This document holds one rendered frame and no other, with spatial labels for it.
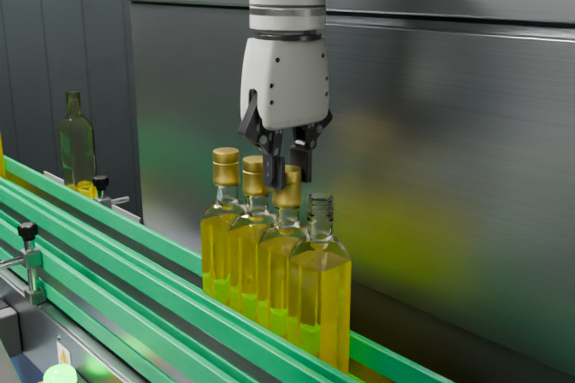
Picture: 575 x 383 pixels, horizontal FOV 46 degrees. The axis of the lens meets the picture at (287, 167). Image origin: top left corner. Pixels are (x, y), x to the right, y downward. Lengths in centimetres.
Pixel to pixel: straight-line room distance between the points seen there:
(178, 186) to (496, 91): 71
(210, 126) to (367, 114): 39
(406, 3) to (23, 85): 292
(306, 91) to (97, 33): 267
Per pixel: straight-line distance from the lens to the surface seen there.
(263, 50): 73
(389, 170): 84
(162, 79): 127
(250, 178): 83
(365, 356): 83
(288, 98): 74
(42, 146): 361
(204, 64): 116
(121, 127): 342
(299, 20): 73
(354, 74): 86
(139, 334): 90
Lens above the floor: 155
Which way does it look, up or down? 16 degrees down
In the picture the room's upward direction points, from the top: straight up
